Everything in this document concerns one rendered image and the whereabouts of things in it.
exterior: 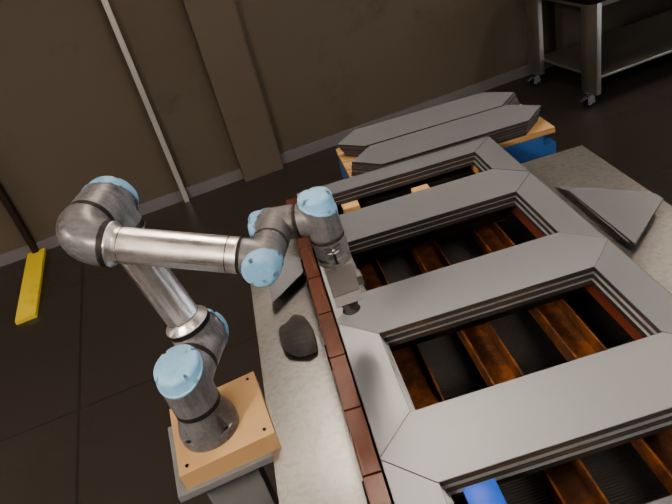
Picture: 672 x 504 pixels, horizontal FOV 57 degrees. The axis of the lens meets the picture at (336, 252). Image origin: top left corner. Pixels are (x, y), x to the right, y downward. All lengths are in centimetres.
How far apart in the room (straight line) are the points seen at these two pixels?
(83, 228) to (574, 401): 103
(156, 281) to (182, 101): 303
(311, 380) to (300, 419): 13
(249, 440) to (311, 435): 15
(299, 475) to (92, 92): 332
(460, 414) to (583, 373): 27
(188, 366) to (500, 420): 69
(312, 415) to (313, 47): 330
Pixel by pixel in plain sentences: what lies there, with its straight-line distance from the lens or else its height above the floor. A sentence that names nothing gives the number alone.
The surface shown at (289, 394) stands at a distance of 170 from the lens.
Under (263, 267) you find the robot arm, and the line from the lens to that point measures 118.
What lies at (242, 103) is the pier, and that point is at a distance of 440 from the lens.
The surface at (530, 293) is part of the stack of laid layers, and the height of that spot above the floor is 84.
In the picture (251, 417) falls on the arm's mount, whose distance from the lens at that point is 160.
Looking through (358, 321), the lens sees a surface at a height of 86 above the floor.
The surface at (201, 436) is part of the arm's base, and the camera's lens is 156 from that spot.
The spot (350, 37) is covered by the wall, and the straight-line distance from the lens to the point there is 462.
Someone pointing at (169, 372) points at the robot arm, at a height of 96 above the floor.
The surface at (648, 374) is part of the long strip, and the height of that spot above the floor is 86.
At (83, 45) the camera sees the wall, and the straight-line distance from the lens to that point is 433.
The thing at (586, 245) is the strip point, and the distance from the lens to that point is 173.
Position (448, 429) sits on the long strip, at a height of 86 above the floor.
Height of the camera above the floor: 185
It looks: 32 degrees down
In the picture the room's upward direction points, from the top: 15 degrees counter-clockwise
